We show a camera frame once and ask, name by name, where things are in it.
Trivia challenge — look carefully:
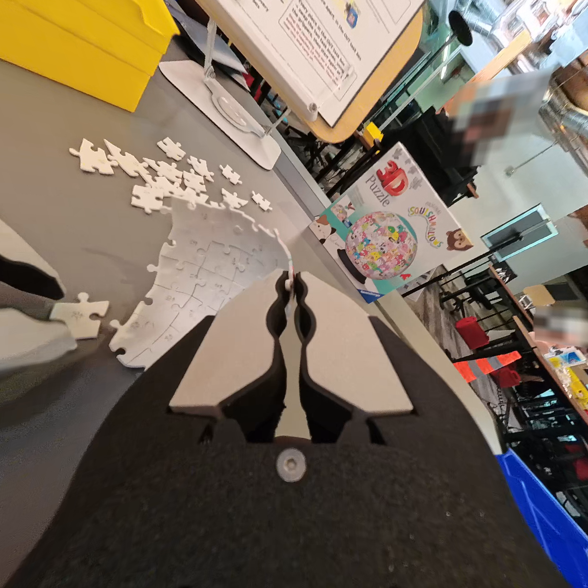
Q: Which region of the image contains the group of puzzle pieces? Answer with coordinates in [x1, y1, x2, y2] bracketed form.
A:
[69, 137, 273, 215]

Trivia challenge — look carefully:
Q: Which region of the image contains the white flat stand base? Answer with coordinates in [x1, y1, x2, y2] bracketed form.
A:
[158, 18, 282, 172]

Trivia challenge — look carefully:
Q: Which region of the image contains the orange grey striped cone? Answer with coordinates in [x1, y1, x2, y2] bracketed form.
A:
[453, 350, 523, 384]

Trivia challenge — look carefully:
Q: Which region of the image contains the partly built puzzle ball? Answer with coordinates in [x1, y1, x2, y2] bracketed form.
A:
[109, 195, 295, 370]

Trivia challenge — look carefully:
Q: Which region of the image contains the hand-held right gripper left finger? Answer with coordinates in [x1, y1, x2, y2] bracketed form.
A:
[169, 270, 291, 444]

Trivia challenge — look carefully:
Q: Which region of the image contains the wooden board with instruction sheet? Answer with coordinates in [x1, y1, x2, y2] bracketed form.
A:
[197, 0, 425, 144]

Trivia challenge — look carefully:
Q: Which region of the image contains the colourful printed box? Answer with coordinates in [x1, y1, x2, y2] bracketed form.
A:
[309, 141, 475, 305]

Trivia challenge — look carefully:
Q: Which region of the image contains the yellow box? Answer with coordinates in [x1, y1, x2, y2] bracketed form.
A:
[0, 0, 181, 113]

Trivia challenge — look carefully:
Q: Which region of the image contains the blue bin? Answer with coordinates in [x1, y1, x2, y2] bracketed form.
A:
[495, 448, 588, 588]

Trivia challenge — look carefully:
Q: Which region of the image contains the silver ventilation duct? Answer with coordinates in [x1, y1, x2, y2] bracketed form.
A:
[448, 0, 511, 47]

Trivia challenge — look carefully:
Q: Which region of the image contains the teal framed glass panel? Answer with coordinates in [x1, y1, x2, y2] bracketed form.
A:
[481, 204, 560, 263]

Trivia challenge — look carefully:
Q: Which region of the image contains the red container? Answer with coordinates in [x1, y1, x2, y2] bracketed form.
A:
[491, 367, 523, 390]
[455, 316, 491, 351]

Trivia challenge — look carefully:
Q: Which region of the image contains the single white puzzle piece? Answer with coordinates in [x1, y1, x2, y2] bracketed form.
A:
[50, 292, 111, 341]

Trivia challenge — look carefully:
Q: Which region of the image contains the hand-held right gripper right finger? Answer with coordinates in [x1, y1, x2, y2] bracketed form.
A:
[294, 271, 414, 444]

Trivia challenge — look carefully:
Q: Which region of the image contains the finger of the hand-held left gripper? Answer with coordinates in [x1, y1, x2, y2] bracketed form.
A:
[0, 309, 79, 374]
[0, 220, 66, 302]

